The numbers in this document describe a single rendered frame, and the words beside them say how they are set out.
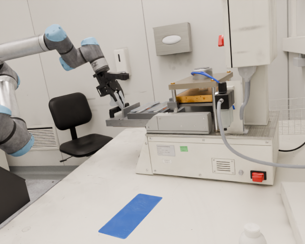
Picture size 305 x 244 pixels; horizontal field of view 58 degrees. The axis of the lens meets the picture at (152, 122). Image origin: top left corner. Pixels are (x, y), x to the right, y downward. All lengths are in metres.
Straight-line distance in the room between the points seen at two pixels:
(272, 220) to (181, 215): 0.25
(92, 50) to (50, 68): 1.87
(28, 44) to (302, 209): 1.16
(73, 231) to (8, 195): 0.30
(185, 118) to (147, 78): 1.73
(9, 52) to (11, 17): 2.05
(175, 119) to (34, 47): 0.68
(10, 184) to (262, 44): 0.94
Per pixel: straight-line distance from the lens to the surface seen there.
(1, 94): 1.40
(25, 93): 3.41
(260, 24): 0.90
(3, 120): 1.14
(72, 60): 1.32
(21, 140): 1.21
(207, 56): 2.56
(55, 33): 1.24
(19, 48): 1.34
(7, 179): 1.08
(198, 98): 1.02
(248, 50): 0.90
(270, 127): 1.03
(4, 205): 1.09
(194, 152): 1.01
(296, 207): 0.83
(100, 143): 2.61
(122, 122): 1.19
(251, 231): 0.56
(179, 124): 1.00
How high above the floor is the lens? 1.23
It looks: 14 degrees down
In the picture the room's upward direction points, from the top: 8 degrees counter-clockwise
